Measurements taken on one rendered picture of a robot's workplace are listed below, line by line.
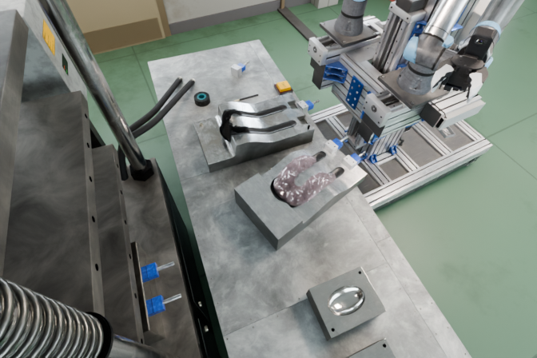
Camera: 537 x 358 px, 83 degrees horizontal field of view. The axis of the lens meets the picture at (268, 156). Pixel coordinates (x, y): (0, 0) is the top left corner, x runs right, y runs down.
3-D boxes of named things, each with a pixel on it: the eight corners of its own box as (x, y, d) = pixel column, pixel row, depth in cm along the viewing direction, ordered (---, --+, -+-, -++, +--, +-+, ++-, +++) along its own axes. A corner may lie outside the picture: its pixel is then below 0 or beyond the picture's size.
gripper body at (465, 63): (467, 99, 78) (479, 76, 84) (482, 69, 72) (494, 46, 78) (436, 89, 82) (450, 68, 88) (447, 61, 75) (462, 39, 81)
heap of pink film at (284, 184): (310, 153, 134) (312, 141, 127) (340, 180, 126) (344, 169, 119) (264, 184, 123) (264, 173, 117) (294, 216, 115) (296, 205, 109)
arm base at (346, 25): (351, 18, 168) (356, 0, 161) (367, 32, 161) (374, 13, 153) (328, 24, 164) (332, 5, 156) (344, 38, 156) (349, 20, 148)
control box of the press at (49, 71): (157, 195, 215) (39, -32, 98) (166, 232, 199) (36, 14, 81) (125, 205, 210) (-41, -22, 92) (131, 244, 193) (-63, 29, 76)
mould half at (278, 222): (321, 144, 144) (325, 128, 136) (363, 180, 133) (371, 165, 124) (235, 202, 124) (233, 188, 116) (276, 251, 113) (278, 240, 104)
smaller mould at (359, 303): (356, 272, 109) (360, 265, 104) (379, 315, 101) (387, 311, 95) (305, 293, 104) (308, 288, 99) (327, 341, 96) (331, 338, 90)
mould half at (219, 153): (289, 105, 159) (292, 85, 149) (312, 141, 145) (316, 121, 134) (195, 130, 147) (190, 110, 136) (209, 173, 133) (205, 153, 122)
